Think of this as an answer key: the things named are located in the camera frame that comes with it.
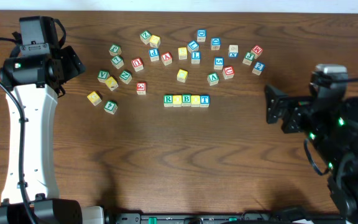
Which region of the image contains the green j block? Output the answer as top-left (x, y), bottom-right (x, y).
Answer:
top-left (242, 52), bottom-right (255, 65)
top-left (109, 44), bottom-right (122, 56)

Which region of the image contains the green v block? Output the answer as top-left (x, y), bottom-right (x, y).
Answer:
top-left (98, 70), bottom-right (110, 83)
top-left (207, 73), bottom-right (219, 86)

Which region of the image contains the green V block left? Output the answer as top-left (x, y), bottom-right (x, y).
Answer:
top-left (98, 70), bottom-right (110, 83)

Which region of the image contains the blue P block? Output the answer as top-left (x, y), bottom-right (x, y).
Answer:
top-left (149, 49), bottom-right (160, 62)

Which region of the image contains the yellow K block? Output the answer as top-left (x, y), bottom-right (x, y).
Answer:
top-left (104, 77), bottom-right (119, 91)

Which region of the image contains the blue 5 block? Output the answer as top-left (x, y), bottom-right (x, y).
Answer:
top-left (214, 57), bottom-right (224, 70)

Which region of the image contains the red U block right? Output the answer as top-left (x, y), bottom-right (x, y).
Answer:
top-left (223, 66), bottom-right (235, 79)

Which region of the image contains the green R block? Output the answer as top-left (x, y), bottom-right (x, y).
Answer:
top-left (163, 95), bottom-right (173, 107)

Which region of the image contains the green 4 block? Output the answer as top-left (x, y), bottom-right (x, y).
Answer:
top-left (104, 101), bottom-right (117, 114)

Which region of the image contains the green B block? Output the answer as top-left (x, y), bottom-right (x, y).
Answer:
top-left (181, 94), bottom-right (191, 106)

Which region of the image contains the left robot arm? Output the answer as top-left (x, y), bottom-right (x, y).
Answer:
top-left (0, 16), bottom-right (111, 223)

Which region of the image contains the blue 2 block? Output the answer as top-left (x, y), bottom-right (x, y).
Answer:
top-left (252, 62), bottom-right (265, 75)

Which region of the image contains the green J block right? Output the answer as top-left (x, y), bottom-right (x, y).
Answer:
top-left (242, 52), bottom-right (255, 65)

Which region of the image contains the green Z block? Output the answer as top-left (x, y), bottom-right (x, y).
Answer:
top-left (140, 30), bottom-right (152, 45)

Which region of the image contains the green J block left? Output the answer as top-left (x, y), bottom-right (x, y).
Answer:
top-left (109, 44), bottom-right (122, 56)

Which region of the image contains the red E block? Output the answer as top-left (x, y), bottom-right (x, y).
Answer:
top-left (136, 82), bottom-right (147, 95)

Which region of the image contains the blue T block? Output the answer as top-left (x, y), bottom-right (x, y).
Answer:
top-left (200, 95), bottom-right (210, 108)

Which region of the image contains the red M block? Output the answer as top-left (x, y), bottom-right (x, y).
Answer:
top-left (251, 45), bottom-right (263, 59)

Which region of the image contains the yellow G block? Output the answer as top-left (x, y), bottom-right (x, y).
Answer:
top-left (87, 91), bottom-right (102, 106)

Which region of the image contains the green V block right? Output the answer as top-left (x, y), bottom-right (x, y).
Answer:
top-left (207, 73), bottom-right (219, 86)

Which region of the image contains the blue X block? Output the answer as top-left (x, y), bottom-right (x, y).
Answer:
top-left (228, 45), bottom-right (239, 58)

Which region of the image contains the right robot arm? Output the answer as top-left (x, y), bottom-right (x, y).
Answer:
top-left (264, 84), bottom-right (358, 223)

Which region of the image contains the blue D block top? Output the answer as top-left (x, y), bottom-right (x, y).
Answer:
top-left (196, 29), bottom-right (206, 42)

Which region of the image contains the yellow block centre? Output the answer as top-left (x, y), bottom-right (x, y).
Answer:
top-left (177, 69), bottom-right (188, 83)

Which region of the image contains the blue d block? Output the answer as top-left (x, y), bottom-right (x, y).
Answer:
top-left (196, 29), bottom-right (206, 42)
top-left (211, 37), bottom-right (221, 50)

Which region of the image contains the yellow O block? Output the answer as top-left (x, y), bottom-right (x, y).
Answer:
top-left (173, 95), bottom-right (183, 107)
top-left (191, 95), bottom-right (201, 107)

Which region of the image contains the blue L block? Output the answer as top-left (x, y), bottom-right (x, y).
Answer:
top-left (187, 40), bottom-right (200, 52)

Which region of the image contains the red A block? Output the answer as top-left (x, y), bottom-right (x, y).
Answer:
top-left (161, 52), bottom-right (173, 66)

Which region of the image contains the yellow block near Z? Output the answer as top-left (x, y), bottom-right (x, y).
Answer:
top-left (149, 35), bottom-right (161, 49)

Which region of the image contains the red U block left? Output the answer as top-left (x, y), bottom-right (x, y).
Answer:
top-left (131, 57), bottom-right (144, 72)

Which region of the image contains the blue D block right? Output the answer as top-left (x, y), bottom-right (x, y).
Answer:
top-left (211, 37), bottom-right (221, 50)

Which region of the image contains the green 7 block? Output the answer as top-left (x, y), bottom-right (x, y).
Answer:
top-left (111, 55), bottom-right (124, 69)

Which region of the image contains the green N block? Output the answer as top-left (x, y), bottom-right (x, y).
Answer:
top-left (119, 70), bottom-right (132, 85)

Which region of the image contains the red u block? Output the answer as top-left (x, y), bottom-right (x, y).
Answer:
top-left (223, 66), bottom-right (235, 79)
top-left (131, 57), bottom-right (144, 72)

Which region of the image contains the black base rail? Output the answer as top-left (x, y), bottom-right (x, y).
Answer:
top-left (114, 211), bottom-right (348, 224)

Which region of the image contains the yellow S block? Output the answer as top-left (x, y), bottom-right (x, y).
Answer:
top-left (178, 47), bottom-right (188, 60)

